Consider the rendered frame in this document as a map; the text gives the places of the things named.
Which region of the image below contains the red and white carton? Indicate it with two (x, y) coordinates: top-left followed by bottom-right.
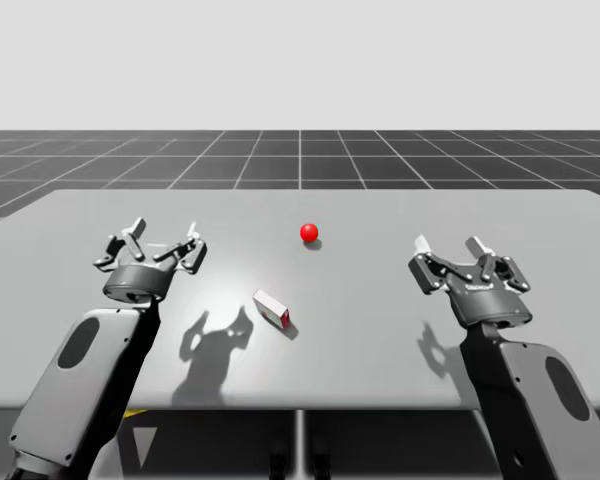
(252, 288), (291, 329)

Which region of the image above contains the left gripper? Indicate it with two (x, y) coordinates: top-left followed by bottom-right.
(92, 216), (208, 304)

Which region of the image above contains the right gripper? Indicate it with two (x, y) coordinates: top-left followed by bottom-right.
(407, 234), (534, 329)

